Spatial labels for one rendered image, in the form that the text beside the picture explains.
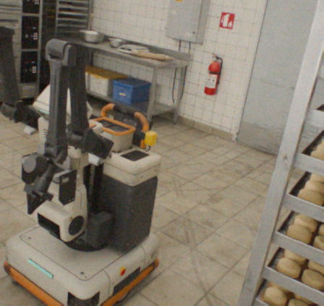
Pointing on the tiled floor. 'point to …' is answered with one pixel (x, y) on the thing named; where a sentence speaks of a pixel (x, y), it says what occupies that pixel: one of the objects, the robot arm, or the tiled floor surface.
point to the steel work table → (149, 108)
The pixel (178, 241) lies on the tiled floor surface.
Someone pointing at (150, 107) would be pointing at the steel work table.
